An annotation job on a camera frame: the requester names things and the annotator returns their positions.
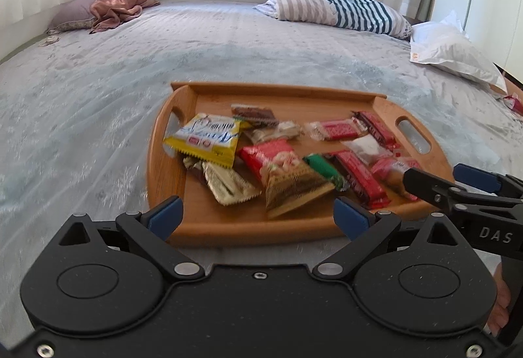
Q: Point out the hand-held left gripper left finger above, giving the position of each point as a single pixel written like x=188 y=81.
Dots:
x=165 y=215

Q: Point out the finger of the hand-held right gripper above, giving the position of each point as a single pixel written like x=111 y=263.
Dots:
x=478 y=176
x=425 y=182

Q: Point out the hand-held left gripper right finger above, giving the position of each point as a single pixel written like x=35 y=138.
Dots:
x=351 y=217

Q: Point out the red clear bun packet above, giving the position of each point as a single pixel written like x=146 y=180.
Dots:
x=390 y=172

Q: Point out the long red chocolate bar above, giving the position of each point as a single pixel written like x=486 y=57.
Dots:
x=359 y=176

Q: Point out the green snack packet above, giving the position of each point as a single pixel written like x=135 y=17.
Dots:
x=325 y=168

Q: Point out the clear packet with white sweet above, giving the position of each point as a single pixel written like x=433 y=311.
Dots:
x=365 y=146

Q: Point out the gold foil snack packet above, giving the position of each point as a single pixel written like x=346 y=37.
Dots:
x=229 y=182

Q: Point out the red and brown peanut packet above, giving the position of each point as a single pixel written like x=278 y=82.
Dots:
x=282 y=174

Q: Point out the red wafer packet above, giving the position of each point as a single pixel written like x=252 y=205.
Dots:
x=337 y=130

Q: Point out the yellow snack packet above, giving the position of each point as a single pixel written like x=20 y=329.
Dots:
x=208 y=137

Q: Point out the clear nougat packet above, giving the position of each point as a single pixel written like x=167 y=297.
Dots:
x=273 y=132

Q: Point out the wooden serving tray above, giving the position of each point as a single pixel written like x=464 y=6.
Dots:
x=302 y=103

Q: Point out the brown striped snack packet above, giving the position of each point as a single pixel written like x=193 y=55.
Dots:
x=253 y=115

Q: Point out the person's right hand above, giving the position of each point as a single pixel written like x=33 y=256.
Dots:
x=500 y=301

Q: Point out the red snack wrapper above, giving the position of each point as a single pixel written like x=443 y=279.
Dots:
x=515 y=104

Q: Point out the white plastic bag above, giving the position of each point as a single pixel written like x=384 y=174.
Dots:
x=445 y=47

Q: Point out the grey snowflake bedspread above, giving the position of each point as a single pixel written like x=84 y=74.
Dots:
x=81 y=96

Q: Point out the small beige trinket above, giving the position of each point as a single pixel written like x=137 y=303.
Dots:
x=50 y=40

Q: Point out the striped pillow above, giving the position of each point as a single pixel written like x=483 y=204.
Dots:
x=310 y=0

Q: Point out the pink crumpled cloth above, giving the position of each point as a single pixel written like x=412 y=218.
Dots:
x=118 y=5

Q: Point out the purple pillow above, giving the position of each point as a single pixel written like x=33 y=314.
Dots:
x=73 y=13

